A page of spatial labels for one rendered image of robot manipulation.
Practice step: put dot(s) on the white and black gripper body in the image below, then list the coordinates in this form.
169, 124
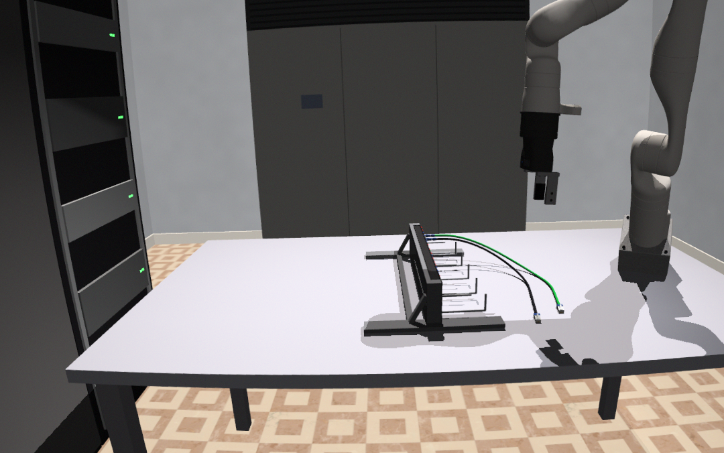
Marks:
540, 113

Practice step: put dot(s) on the dark grey rack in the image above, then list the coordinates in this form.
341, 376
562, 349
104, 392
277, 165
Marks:
429, 286

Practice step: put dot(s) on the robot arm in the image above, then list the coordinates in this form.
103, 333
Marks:
655, 157

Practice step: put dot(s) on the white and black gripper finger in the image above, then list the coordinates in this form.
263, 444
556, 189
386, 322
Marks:
539, 187
551, 186

